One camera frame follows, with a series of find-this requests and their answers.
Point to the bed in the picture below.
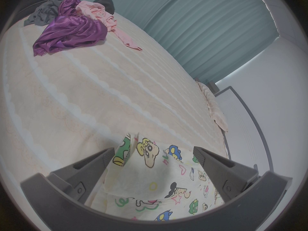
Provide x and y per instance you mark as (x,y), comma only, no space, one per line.
(96,92)

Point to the blue-green curtain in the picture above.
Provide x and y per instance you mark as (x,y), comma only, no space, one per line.
(144,1)
(216,32)

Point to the purple garment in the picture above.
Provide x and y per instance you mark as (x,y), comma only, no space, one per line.
(69,32)

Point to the white printed pyjama top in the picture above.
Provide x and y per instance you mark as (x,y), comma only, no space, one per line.
(149,177)

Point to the black garment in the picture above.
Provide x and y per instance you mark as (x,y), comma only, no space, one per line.
(107,2)

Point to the dark grey garment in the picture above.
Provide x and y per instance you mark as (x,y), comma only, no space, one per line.
(45,11)

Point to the black chest of drawers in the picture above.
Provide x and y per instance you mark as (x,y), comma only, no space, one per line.
(26,9)

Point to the grey bedside table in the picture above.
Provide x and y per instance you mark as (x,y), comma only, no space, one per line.
(213,85)

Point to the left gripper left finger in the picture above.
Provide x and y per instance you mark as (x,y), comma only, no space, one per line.
(81,174)

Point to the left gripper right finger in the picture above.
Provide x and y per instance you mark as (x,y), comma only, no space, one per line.
(223,177)

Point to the pale pink pillow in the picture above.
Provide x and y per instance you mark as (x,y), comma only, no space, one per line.
(214,109)

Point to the pink garment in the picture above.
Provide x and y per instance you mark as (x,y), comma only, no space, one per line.
(93,11)

